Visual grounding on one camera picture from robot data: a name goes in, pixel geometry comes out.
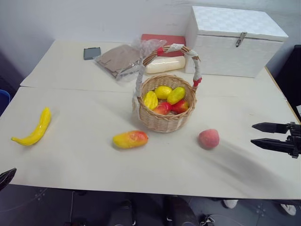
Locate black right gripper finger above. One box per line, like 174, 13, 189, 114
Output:
250, 138, 294, 155
252, 122, 289, 134

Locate clear plastic bag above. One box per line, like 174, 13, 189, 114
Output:
95, 35, 167, 81

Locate white shoe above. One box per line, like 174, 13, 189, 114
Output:
222, 199, 239, 209
280, 203, 297, 216

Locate red and yellow apple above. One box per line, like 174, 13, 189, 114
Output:
171, 99, 190, 113
152, 101, 173, 115

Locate yellow banana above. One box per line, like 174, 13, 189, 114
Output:
11, 107, 52, 146

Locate brown cardboard pieces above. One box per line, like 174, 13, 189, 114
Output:
96, 45, 142, 78

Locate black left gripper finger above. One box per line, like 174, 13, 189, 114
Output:
0, 168, 17, 191

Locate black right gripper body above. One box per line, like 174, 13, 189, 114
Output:
285, 121, 301, 160

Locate metal box latch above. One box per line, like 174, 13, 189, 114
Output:
236, 32, 247, 48

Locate yellow and red mango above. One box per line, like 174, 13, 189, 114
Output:
112, 130, 149, 149

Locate red flat box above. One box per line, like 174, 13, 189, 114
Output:
141, 33, 186, 57

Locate white lidded storage box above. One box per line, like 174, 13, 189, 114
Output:
184, 6, 289, 78

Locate yellow lemon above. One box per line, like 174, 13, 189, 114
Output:
154, 86, 173, 100

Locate blue bin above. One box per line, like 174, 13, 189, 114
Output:
0, 89, 10, 116

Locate pink peach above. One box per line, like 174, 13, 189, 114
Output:
198, 129, 220, 150

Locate wicker basket with wrapped handle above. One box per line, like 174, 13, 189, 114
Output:
131, 44, 203, 134

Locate dark grey small case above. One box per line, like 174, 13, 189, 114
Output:
83, 47, 102, 61

